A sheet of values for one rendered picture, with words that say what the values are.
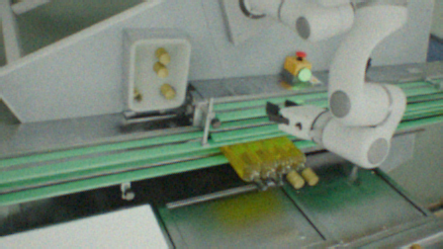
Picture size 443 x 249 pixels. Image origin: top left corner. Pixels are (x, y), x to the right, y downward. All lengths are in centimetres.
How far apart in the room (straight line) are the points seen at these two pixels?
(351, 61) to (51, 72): 81
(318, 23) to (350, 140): 38
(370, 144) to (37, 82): 87
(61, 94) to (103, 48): 18
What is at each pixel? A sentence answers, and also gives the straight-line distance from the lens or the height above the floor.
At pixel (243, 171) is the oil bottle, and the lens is 120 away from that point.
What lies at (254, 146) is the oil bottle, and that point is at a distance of 127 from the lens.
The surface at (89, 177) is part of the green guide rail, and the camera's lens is 119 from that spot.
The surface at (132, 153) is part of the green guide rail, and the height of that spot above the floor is 94.
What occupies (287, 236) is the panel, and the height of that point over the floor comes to 124.
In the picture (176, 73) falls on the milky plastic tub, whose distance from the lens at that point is 123.
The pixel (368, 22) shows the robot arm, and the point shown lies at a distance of 72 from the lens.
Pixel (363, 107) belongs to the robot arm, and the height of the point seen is 143.
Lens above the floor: 180
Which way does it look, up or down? 45 degrees down
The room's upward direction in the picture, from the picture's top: 140 degrees clockwise
